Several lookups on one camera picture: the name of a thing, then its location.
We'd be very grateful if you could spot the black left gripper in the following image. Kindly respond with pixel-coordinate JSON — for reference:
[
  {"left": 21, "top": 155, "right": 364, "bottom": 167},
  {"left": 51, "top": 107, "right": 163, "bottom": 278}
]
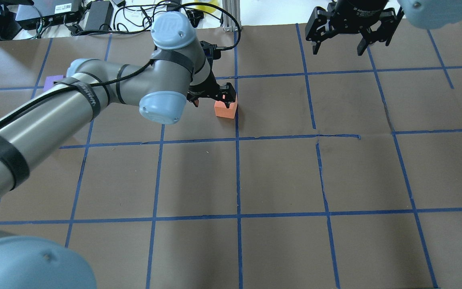
[{"left": 187, "top": 41, "right": 237, "bottom": 109}]

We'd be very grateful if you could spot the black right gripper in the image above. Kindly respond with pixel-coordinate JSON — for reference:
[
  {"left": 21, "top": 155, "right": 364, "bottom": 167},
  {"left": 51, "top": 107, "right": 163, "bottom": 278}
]
[{"left": 306, "top": 0, "right": 404, "bottom": 55}]

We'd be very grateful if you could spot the orange foam block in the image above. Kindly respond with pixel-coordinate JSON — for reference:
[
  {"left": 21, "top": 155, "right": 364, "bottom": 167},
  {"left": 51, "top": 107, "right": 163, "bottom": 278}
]
[{"left": 213, "top": 96, "right": 238, "bottom": 119}]

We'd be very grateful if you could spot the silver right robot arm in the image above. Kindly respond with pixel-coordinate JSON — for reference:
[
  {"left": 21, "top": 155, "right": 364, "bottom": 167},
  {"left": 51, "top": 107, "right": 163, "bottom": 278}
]
[{"left": 305, "top": 0, "right": 462, "bottom": 55}]

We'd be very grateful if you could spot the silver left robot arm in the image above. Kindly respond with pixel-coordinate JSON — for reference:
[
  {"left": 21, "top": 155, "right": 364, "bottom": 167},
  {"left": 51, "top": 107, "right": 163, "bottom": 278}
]
[{"left": 0, "top": 11, "right": 236, "bottom": 289}]

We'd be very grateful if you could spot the yellow tape roll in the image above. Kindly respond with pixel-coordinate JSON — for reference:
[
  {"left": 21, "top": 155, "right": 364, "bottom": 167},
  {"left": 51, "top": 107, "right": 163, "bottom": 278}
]
[{"left": 195, "top": 0, "right": 220, "bottom": 14}]

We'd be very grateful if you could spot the black power brick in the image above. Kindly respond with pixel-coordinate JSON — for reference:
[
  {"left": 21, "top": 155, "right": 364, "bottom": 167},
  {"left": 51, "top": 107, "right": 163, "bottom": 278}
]
[{"left": 84, "top": 0, "right": 113, "bottom": 31}]

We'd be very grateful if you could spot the purple foam block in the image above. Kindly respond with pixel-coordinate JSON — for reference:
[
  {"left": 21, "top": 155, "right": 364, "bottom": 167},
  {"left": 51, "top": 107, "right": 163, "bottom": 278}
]
[{"left": 43, "top": 75, "right": 65, "bottom": 92}]

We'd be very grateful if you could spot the aluminium frame post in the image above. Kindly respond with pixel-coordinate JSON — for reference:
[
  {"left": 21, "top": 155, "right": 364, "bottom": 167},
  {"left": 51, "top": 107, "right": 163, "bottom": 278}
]
[{"left": 221, "top": 0, "right": 242, "bottom": 32}]

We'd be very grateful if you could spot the black cable bundle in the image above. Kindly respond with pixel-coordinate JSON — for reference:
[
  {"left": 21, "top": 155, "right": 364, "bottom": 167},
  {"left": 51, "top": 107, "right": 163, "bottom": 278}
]
[{"left": 71, "top": 0, "right": 241, "bottom": 37}]

